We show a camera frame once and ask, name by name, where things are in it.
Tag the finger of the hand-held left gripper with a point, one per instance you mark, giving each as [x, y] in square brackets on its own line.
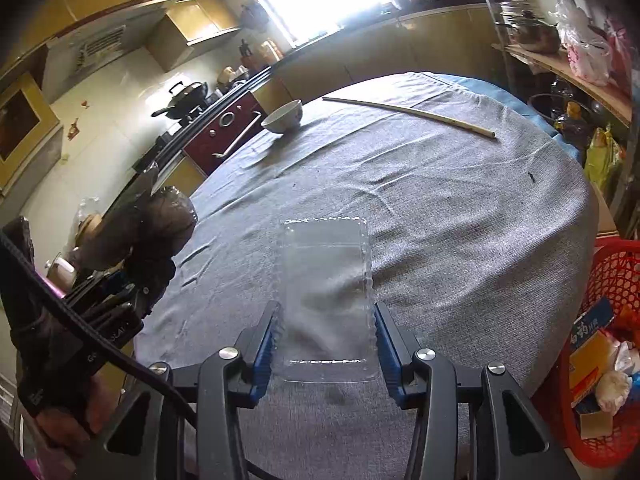
[107, 294]

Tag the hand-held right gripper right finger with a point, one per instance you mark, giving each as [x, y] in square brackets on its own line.
[392, 355]

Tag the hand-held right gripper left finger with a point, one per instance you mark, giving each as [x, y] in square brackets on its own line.
[265, 350]

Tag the clear plastic container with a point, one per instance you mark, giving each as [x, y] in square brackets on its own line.
[325, 280]

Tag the white paper ball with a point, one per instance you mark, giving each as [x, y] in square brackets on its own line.
[614, 391]

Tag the red plastic basket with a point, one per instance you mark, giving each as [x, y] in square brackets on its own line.
[610, 270]

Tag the person's left hand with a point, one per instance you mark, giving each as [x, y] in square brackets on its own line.
[65, 425]

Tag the white jug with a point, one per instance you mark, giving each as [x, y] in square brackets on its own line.
[62, 271]

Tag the brown round gourd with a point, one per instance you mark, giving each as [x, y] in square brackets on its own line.
[89, 225]

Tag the grey tablecloth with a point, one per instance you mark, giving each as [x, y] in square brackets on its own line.
[450, 235]

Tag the black gas stove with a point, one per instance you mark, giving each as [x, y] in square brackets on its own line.
[170, 132]

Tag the dark red oven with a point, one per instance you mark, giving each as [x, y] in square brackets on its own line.
[225, 135]

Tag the wok with lid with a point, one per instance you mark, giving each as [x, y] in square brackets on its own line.
[185, 97]

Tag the white paper sheet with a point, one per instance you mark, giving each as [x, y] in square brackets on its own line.
[592, 424]

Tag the white bowl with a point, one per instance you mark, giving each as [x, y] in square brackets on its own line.
[282, 116]

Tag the long wooden stick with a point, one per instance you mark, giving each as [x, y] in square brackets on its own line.
[415, 110]

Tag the range hood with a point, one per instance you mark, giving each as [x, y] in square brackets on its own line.
[100, 46]

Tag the cardboard box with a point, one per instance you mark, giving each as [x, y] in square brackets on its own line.
[606, 215]

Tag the knife block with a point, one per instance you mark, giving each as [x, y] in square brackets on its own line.
[245, 55]

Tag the cooking oil bottle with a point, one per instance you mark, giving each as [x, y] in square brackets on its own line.
[570, 127]

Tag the yellow bag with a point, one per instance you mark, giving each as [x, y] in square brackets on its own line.
[602, 155]

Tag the orange bottle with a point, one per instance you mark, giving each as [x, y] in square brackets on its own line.
[268, 51]

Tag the black pot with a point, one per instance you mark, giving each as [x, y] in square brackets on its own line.
[545, 106]

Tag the yellow base cabinets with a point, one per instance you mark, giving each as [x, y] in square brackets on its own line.
[400, 45]

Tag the hanging grey utensil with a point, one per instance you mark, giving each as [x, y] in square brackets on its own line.
[254, 16]

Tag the metal rack with wooden shelf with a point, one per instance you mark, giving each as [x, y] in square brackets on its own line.
[575, 77]

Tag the stacked metal pots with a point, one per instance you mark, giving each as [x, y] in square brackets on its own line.
[530, 27]

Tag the white and pink plastic bag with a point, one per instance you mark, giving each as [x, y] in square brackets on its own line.
[587, 55]

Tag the large red plastic bag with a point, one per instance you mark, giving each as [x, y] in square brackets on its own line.
[620, 42]

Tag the glass-door wall cabinet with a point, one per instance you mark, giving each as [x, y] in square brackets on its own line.
[22, 120]

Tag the small yellow wall cabinet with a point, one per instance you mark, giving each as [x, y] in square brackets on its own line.
[195, 30]

